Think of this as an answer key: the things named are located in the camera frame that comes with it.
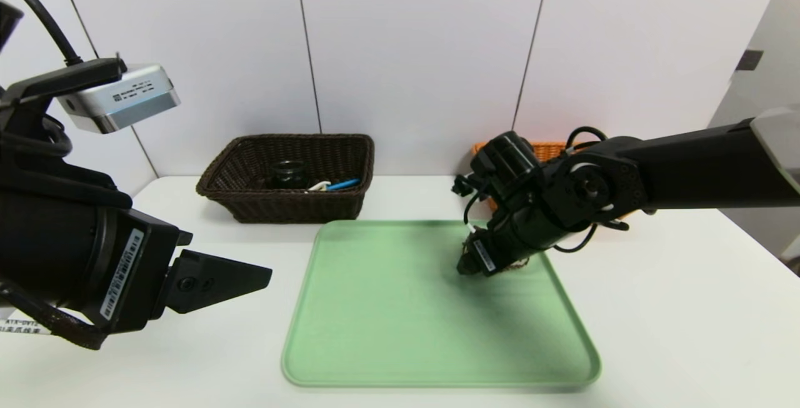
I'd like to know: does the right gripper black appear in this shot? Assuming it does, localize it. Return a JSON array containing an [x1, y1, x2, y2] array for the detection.
[[456, 206, 564, 277]]

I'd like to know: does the light green plastic tray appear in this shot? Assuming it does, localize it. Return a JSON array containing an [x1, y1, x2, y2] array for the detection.
[[281, 219, 602, 389]]

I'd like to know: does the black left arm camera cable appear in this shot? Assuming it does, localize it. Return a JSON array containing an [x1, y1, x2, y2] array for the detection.
[[0, 0, 84, 66]]

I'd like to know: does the chocolate blueberry cake slice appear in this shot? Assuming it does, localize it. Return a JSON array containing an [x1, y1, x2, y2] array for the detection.
[[462, 238, 531, 273]]

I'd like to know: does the glass cup with black holder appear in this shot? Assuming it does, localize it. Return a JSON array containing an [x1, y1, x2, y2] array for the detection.
[[267, 159, 309, 190]]

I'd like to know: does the dark brown wicker basket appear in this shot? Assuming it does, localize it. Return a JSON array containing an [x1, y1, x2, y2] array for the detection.
[[196, 134, 375, 224]]

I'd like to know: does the thin cable with white label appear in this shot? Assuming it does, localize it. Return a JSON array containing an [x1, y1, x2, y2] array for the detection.
[[0, 317, 42, 336]]

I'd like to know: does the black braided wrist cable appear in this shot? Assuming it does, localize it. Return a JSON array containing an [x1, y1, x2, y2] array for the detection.
[[0, 278, 108, 351]]

